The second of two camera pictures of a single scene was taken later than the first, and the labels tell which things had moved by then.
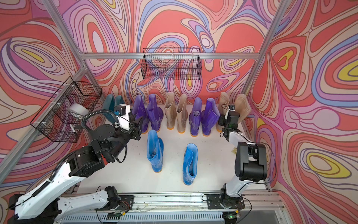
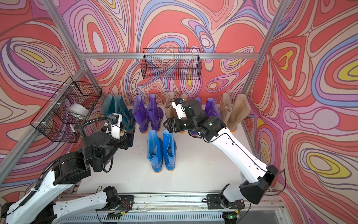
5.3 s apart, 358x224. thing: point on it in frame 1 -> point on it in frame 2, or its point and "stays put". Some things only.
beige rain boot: x=242 y=106 stays put
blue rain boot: x=190 y=164 -> x=169 y=147
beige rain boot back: x=170 y=110 stays put
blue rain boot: x=155 y=150 stays put
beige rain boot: x=223 y=105 stays put
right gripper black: x=221 y=121 -> x=171 y=126
